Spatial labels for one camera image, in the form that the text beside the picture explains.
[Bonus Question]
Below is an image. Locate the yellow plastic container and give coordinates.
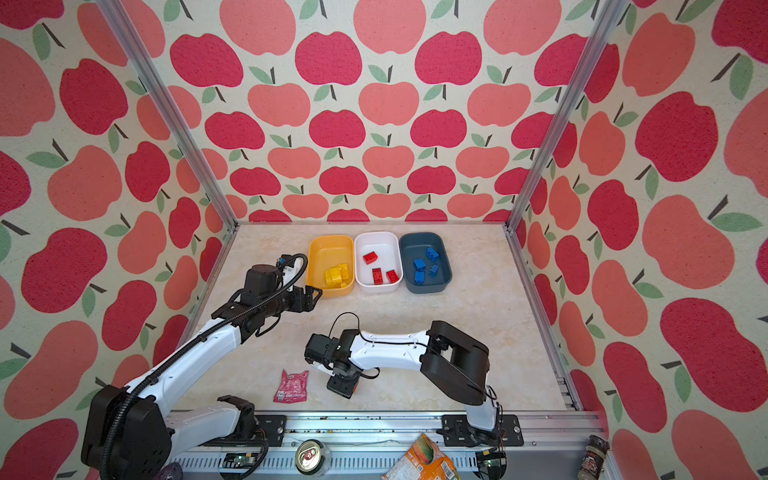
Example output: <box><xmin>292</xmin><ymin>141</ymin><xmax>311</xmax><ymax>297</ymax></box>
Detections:
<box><xmin>306</xmin><ymin>235</ymin><xmax>355</xmax><ymax>299</ymax></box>

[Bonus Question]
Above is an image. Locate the white plastic container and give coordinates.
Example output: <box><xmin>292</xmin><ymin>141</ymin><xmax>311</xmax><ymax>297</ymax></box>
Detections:
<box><xmin>354</xmin><ymin>231</ymin><xmax>403</xmax><ymax>294</ymax></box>

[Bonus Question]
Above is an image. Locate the dark teal plastic container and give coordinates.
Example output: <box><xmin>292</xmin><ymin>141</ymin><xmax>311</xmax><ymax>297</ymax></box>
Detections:
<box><xmin>399</xmin><ymin>232</ymin><xmax>452</xmax><ymax>294</ymax></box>

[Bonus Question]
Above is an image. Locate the red curved lego brick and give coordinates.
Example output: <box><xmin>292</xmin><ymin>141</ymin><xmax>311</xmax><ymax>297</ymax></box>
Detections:
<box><xmin>363</xmin><ymin>251</ymin><xmax>378</xmax><ymax>265</ymax></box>

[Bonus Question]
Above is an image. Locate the red lego brick angled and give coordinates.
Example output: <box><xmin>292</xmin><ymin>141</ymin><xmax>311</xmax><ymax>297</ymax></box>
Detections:
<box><xmin>386</xmin><ymin>270</ymin><xmax>400</xmax><ymax>284</ymax></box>

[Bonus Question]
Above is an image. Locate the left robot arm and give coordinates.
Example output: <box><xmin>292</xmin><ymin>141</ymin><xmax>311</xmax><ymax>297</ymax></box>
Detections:
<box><xmin>81</xmin><ymin>253</ymin><xmax>322</xmax><ymax>479</ymax></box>

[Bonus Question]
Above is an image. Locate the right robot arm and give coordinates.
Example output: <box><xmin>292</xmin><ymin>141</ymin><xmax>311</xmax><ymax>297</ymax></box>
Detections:
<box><xmin>305</xmin><ymin>320</ymin><xmax>501</xmax><ymax>433</ymax></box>

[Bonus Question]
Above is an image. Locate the pink snack packet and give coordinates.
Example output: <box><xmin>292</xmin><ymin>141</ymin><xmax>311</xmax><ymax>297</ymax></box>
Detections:
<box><xmin>273</xmin><ymin>370</ymin><xmax>309</xmax><ymax>404</ymax></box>

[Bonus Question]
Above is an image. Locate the soda can top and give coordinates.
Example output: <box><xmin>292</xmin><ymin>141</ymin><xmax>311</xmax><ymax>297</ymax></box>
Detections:
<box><xmin>294</xmin><ymin>439</ymin><xmax>331</xmax><ymax>477</ymax></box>

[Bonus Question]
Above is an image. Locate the orange snack bag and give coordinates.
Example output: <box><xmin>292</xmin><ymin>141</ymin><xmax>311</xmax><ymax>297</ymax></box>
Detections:
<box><xmin>382</xmin><ymin>434</ymin><xmax>460</xmax><ymax>480</ymax></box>

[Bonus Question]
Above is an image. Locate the dark glass jar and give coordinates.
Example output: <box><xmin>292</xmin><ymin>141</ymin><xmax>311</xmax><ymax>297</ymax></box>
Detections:
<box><xmin>576</xmin><ymin>435</ymin><xmax>610</xmax><ymax>480</ymax></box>

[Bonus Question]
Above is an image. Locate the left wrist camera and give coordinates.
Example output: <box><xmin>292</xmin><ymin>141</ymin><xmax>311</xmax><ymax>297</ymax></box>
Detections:
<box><xmin>240</xmin><ymin>264</ymin><xmax>282</xmax><ymax>306</ymax></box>

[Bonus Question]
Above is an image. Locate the front aluminium rail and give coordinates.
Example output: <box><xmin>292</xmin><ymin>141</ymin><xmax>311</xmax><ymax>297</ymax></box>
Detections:
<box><xmin>119</xmin><ymin>410</ymin><xmax>601</xmax><ymax>451</ymax></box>

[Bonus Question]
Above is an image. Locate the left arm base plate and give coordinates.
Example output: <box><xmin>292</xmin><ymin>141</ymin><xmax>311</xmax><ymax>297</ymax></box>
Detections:
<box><xmin>204</xmin><ymin>413</ymin><xmax>287</xmax><ymax>448</ymax></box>

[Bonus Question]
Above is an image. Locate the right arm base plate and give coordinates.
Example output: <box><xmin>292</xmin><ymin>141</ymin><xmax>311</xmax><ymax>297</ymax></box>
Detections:
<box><xmin>437</xmin><ymin>414</ymin><xmax>524</xmax><ymax>448</ymax></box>

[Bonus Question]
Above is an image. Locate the left aluminium frame post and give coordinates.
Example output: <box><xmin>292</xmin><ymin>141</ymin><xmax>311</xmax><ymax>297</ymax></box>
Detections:
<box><xmin>96</xmin><ymin>0</ymin><xmax>239</xmax><ymax>235</ymax></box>

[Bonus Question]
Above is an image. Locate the aluminium frame post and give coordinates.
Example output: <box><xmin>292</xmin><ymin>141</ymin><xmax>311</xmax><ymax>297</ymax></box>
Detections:
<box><xmin>504</xmin><ymin>0</ymin><xmax>630</xmax><ymax>237</ymax></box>
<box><xmin>96</xmin><ymin>0</ymin><xmax>239</xmax><ymax>235</ymax></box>

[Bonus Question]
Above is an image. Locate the right aluminium frame post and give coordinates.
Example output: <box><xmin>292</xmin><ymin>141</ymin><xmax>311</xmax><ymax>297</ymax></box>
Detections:
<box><xmin>504</xmin><ymin>0</ymin><xmax>630</xmax><ymax>237</ymax></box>

